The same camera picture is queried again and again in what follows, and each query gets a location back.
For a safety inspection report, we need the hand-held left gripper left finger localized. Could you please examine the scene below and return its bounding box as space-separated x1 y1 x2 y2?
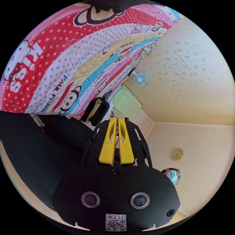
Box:
98 117 118 167

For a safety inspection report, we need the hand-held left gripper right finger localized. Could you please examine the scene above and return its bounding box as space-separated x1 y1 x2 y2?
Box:
118 118 135 166

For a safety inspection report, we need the green curtain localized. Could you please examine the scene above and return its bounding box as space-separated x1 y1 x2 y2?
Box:
110 85 142 120

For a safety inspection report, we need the round ceiling lamp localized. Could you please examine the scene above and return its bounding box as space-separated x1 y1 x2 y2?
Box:
172 147 184 161

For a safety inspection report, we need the person's body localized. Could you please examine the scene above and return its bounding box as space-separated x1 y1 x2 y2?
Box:
161 167 181 185

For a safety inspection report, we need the bed with printed cartoon sheet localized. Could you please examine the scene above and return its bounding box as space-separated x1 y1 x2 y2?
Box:
0 2 184 120

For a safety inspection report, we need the white wall fan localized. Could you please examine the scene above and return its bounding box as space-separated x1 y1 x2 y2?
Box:
130 70 149 87

